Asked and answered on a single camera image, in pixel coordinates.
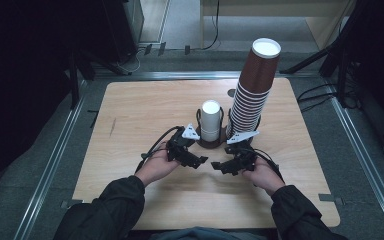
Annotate stack of white cups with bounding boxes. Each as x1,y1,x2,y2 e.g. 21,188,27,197
200,99,222,143

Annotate person's right hand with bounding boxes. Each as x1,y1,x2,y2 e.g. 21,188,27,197
241,156,286,198

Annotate black metal stand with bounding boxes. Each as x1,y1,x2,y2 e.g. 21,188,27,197
67,46,133,111

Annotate white floor cable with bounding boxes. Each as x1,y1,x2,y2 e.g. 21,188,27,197
115,46,145,75

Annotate light wooden furniture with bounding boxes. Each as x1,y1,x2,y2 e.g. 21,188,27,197
199,0,359,51

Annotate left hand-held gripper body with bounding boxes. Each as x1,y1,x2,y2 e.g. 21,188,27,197
165,123,201,165

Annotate person's grey-blue torso clothing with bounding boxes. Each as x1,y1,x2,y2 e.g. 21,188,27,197
148,226,269,240

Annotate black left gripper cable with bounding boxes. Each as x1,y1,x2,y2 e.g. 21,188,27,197
134,125,185,174

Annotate grey table bracket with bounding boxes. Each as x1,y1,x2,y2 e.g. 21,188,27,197
60,198,85,210
318,193,345,206

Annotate black hanging cable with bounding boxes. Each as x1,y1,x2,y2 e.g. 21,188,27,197
199,0,222,52

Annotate stack of brown ribbed cups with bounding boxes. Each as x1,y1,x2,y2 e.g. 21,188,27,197
225,37,282,141

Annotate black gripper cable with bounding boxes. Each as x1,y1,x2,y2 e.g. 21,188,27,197
134,125,185,174
246,148,286,184

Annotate black floor cables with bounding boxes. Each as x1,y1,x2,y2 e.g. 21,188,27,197
296,82,338,114

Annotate black tripod stand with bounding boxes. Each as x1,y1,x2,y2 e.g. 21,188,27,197
279,0,361,109

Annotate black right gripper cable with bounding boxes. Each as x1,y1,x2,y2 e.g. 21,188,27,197
246,148,286,184

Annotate person's left hand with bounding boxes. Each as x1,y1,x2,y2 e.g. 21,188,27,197
134,143,183,188

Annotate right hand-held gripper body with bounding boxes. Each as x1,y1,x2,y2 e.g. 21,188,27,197
224,130,261,173

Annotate metal floor rail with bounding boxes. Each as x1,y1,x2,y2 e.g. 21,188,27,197
326,83,384,240
13,79,88,240

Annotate dark cabinet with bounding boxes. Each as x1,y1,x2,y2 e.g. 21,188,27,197
101,0,145,64

